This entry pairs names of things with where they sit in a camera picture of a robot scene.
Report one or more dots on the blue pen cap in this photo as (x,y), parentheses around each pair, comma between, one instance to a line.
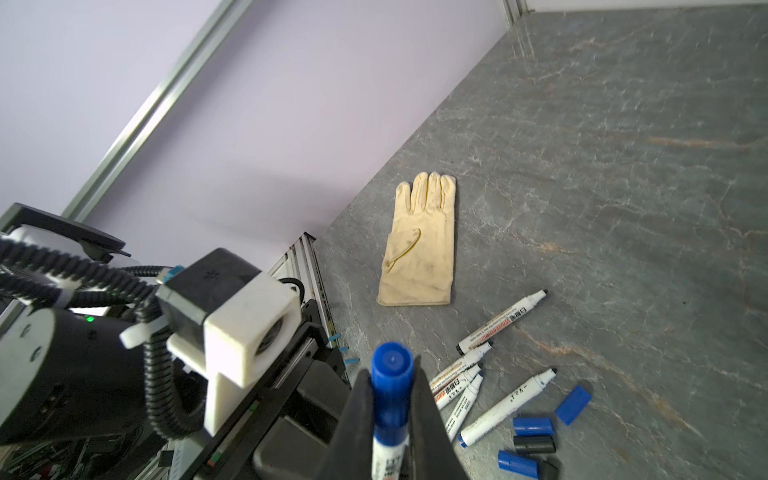
(517,464)
(392,380)
(533,426)
(573,405)

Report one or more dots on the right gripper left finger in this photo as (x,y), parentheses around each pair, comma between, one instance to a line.
(349,454)

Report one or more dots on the white marker pen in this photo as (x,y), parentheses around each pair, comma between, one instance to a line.
(510,404)
(459,366)
(387,460)
(501,321)
(464,405)
(456,386)

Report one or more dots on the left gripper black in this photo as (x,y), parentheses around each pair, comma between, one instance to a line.
(283,426)

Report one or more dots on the beige cloth glove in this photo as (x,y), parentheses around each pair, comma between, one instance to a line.
(418,263)

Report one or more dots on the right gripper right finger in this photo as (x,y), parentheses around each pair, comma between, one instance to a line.
(431,455)

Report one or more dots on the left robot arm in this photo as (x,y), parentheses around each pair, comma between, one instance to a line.
(115,370)

